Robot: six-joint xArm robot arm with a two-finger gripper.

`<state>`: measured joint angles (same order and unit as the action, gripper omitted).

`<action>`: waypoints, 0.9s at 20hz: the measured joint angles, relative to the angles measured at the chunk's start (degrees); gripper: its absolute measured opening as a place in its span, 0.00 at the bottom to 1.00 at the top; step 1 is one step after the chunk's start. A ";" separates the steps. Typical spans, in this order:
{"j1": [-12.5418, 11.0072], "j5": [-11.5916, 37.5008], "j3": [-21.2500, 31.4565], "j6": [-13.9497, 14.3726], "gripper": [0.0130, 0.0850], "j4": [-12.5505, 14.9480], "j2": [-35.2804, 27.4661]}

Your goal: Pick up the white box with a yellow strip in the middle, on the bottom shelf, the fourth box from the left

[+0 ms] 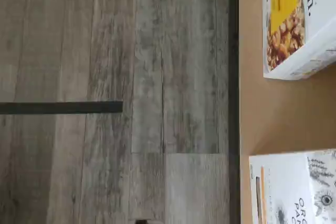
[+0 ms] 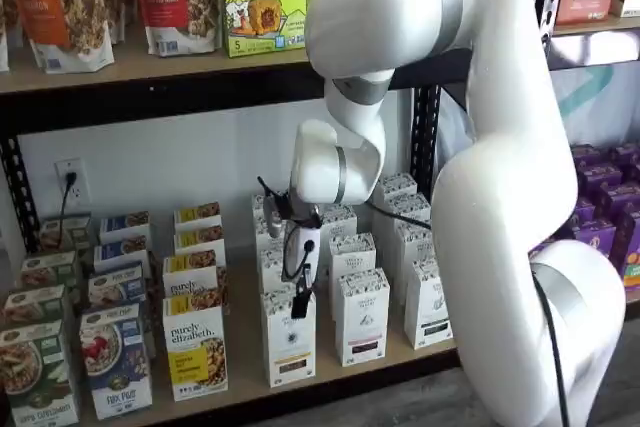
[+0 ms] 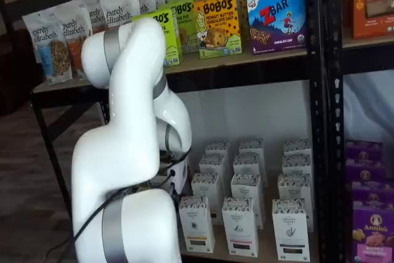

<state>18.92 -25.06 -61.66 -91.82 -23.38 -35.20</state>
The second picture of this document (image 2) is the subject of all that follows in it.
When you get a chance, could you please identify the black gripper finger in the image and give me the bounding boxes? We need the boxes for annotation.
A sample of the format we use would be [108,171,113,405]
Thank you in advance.
[292,270,315,321]

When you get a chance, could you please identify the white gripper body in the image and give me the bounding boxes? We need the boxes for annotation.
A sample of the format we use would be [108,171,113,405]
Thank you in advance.
[293,225,322,293]

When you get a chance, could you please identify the white tea box pink strip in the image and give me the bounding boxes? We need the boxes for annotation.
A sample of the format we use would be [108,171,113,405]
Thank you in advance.
[328,232,377,288]
[334,267,391,367]
[319,204,359,248]

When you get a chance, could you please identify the wooden shelf board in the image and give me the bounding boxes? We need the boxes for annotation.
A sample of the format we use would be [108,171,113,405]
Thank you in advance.
[0,21,326,96]
[74,226,459,423]
[552,14,640,39]

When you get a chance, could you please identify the white tea box black strip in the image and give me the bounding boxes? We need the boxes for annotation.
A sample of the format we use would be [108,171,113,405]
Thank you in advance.
[385,192,432,228]
[394,220,435,278]
[377,174,419,201]
[403,259,454,351]

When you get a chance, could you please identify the Purely Elizabeth yellow label box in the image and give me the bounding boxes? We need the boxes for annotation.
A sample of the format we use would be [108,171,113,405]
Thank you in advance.
[162,291,230,402]
[173,225,227,258]
[162,250,231,308]
[173,202,223,233]

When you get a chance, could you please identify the blue flax cereal box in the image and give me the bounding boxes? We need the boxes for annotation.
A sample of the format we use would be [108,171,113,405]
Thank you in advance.
[79,304,154,421]
[98,211,151,246]
[93,235,151,273]
[87,262,147,311]

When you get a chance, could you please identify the green apple cinnamon cereal box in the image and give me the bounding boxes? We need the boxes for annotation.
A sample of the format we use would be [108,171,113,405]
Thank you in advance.
[19,250,81,293]
[37,214,94,253]
[0,284,69,333]
[0,319,81,427]

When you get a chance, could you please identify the green Bobo's apple pie box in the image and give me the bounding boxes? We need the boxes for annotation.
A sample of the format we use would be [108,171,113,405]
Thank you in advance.
[221,0,309,58]

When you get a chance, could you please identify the white sheet with teal stripe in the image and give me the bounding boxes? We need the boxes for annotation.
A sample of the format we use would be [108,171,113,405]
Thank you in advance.
[439,61,640,148]

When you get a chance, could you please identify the granola bag orange label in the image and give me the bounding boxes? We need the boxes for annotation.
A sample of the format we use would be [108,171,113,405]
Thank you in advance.
[3,0,116,74]

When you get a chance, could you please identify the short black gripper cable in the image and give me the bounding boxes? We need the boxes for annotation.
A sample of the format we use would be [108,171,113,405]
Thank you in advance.
[281,224,314,284]

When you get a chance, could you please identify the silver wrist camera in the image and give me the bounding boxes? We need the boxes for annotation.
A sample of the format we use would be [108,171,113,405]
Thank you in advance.
[263,194,285,239]

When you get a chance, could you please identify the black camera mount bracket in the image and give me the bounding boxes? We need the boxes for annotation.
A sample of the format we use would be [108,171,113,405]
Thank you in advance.
[276,190,321,228]

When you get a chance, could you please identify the black metal shelving frame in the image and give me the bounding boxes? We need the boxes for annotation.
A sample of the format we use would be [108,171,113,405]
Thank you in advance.
[542,21,640,73]
[0,0,557,427]

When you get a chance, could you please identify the black power cord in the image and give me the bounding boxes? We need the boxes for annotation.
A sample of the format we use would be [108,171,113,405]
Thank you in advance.
[57,171,79,248]

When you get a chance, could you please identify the white wall outlet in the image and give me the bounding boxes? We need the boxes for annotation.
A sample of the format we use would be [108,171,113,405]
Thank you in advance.
[53,159,86,203]

